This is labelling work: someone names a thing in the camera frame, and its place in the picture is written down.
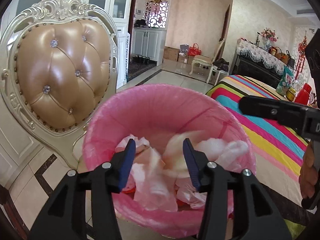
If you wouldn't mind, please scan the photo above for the striped colourful tablecloth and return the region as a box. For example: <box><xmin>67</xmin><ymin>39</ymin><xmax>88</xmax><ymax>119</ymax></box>
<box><xmin>206</xmin><ymin>75</ymin><xmax>308</xmax><ymax>205</ymax></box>

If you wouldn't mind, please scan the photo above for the pink lined trash bin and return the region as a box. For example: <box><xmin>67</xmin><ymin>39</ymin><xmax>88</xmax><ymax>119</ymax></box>
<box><xmin>82</xmin><ymin>84</ymin><xmax>249</xmax><ymax>238</ymax></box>

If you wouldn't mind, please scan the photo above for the tufted beige chair left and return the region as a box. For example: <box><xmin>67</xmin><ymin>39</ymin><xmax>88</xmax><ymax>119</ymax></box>
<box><xmin>0</xmin><ymin>0</ymin><xmax>121</xmax><ymax>170</ymax></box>

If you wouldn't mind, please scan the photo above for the wicker basket on piano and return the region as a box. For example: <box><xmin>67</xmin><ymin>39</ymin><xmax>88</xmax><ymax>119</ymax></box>
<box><xmin>269</xmin><ymin>46</ymin><xmax>283</xmax><ymax>60</ymax></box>

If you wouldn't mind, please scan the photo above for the red gift bag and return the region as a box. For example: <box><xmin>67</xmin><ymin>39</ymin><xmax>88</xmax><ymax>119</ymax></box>
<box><xmin>188</xmin><ymin>43</ymin><xmax>202</xmax><ymax>56</ymax></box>

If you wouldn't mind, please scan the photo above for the white tissue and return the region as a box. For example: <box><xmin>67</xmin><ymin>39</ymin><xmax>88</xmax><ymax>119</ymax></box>
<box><xmin>131</xmin><ymin>147</ymin><xmax>178</xmax><ymax>212</ymax></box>

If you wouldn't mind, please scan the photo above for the person's right hand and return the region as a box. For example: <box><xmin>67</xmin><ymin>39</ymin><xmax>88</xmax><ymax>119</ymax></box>
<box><xmin>299</xmin><ymin>141</ymin><xmax>318</xmax><ymax>199</ymax></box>

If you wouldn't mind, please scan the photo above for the yellow-lid jar left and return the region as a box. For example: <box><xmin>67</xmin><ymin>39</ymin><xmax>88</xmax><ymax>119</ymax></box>
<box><xmin>286</xmin><ymin>87</ymin><xmax>296</xmax><ymax>102</ymax></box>

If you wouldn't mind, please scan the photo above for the red thermos jug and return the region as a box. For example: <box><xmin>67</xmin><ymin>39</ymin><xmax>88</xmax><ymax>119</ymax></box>
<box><xmin>295</xmin><ymin>83</ymin><xmax>312</xmax><ymax>106</ymax></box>

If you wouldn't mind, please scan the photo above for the printed paper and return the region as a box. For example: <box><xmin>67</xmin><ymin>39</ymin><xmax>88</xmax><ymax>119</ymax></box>
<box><xmin>115</xmin><ymin>134</ymin><xmax>150</xmax><ymax>154</ymax></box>

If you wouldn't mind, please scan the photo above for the black piano with lace cover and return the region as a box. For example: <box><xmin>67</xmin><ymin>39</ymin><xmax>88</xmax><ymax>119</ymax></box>
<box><xmin>231</xmin><ymin>38</ymin><xmax>294</xmax><ymax>88</ymax></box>

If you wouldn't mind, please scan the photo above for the white paper wad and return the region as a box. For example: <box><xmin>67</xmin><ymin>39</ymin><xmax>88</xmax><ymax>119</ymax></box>
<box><xmin>175</xmin><ymin>178</ymin><xmax>207</xmax><ymax>210</ymax></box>

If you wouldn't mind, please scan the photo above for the large white foam block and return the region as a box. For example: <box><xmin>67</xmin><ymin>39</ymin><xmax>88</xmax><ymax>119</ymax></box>
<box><xmin>162</xmin><ymin>131</ymin><xmax>209</xmax><ymax>178</ymax></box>

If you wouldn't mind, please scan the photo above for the black handbag on piano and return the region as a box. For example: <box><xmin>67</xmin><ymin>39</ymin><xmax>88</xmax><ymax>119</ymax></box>
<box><xmin>286</xmin><ymin>50</ymin><xmax>295</xmax><ymax>69</ymax></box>

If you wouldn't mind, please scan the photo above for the flower vase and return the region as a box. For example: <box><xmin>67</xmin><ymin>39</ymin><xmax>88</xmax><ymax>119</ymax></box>
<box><xmin>260</xmin><ymin>28</ymin><xmax>278</xmax><ymax>51</ymax></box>

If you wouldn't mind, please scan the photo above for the red chinese knot ornament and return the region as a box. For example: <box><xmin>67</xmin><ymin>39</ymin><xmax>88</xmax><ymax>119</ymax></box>
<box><xmin>295</xmin><ymin>32</ymin><xmax>307</xmax><ymax>80</ymax></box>

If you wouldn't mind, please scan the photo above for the cream side chair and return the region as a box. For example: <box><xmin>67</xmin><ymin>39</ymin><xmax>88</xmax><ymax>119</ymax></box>
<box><xmin>189</xmin><ymin>38</ymin><xmax>225</xmax><ymax>75</ymax></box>

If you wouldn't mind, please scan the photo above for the white plastic bag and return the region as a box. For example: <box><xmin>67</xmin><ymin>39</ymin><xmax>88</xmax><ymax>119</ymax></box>
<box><xmin>220</xmin><ymin>140</ymin><xmax>249</xmax><ymax>171</ymax></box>

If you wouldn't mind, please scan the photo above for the white low shoe cabinet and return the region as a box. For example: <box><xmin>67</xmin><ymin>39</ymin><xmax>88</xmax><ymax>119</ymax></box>
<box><xmin>131</xmin><ymin>28</ymin><xmax>167</xmax><ymax>66</ymax></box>

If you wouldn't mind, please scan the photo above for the cardboard box on floor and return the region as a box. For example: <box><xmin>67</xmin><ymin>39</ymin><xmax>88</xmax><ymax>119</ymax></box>
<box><xmin>163</xmin><ymin>46</ymin><xmax>180</xmax><ymax>61</ymax></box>

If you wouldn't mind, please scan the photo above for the teal snack bag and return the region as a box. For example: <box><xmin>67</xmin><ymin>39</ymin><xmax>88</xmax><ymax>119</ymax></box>
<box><xmin>276</xmin><ymin>66</ymin><xmax>294</xmax><ymax>96</ymax></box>

